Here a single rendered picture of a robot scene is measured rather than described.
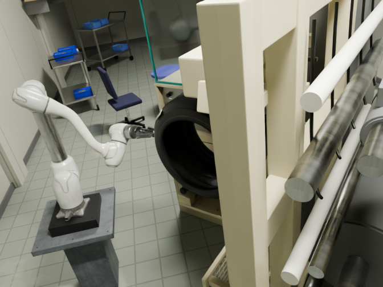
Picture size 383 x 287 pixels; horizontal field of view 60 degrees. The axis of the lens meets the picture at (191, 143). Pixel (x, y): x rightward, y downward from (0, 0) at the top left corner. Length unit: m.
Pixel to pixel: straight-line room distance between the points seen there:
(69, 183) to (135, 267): 0.97
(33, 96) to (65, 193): 0.62
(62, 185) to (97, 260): 0.63
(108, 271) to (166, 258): 0.48
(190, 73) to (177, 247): 1.95
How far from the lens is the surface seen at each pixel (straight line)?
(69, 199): 2.24
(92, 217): 2.24
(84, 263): 2.55
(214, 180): 1.95
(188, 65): 1.14
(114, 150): 2.10
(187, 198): 1.94
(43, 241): 2.35
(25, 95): 2.05
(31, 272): 3.20
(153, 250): 2.89
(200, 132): 2.49
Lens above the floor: 2.09
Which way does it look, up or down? 30 degrees down
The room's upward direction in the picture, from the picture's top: 9 degrees counter-clockwise
